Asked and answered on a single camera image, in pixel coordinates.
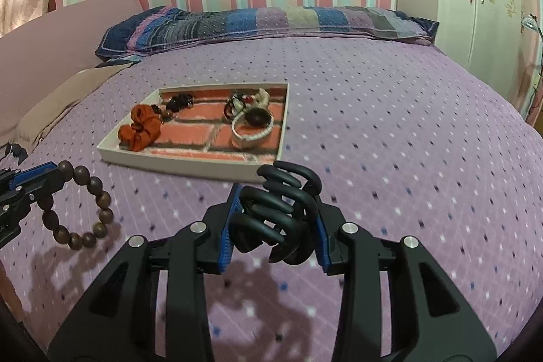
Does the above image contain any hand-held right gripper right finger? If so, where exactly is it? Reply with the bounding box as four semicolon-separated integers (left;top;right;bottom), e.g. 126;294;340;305
316;192;498;362

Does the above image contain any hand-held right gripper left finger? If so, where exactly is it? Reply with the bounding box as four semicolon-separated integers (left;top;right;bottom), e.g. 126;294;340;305
46;183;242;362

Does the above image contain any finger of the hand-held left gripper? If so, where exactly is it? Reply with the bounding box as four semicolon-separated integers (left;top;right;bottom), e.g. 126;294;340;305
0;162;66;204
0;196;41;248

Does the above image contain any wooden bead bracelet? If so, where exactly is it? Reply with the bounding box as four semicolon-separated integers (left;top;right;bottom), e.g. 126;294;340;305
36;159;114;249

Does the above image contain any black hair claw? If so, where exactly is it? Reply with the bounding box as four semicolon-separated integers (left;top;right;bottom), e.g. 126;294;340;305
229;160;325;266

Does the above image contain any orange scrunchie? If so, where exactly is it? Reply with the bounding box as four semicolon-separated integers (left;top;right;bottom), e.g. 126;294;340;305
117;104;163;153

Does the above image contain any white tray with brick lining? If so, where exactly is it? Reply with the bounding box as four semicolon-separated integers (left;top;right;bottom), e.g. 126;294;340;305
97;82;290;184

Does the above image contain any wristwatch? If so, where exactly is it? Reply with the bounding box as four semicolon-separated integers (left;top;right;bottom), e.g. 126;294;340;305
231;109;274;151

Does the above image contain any cream scrunchie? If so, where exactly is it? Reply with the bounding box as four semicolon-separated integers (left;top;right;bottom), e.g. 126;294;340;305
250;88;272;108

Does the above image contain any pink headboard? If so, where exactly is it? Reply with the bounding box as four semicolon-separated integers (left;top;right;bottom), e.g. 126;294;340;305
0;0;145;134

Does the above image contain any purple diamond-patterned blanket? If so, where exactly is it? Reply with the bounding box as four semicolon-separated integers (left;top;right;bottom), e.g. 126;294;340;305
0;35;543;362

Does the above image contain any striped patchwork pillow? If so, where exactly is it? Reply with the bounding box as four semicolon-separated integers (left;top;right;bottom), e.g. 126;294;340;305
94;6;439;63

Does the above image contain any white wardrobe with decals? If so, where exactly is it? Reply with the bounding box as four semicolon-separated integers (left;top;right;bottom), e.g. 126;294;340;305
433;0;543;108

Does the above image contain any desk lamp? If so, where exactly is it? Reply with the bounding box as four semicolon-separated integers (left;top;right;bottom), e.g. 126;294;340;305
521;13;543;49

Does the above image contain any black cord bracelet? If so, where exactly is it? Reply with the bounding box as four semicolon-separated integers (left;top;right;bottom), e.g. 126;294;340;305
224;91;250;119

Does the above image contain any black hair tie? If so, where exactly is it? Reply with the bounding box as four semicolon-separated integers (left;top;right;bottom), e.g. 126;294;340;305
167;94;195;112

